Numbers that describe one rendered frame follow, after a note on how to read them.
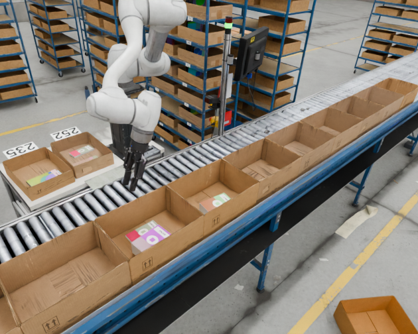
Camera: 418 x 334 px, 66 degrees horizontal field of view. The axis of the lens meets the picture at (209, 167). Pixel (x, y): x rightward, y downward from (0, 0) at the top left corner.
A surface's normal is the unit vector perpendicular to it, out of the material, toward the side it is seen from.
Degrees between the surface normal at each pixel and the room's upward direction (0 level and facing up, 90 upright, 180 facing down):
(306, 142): 89
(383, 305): 89
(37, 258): 89
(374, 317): 2
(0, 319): 0
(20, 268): 90
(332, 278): 0
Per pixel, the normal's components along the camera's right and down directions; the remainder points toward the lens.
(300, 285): 0.04, -0.82
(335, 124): -0.73, 0.35
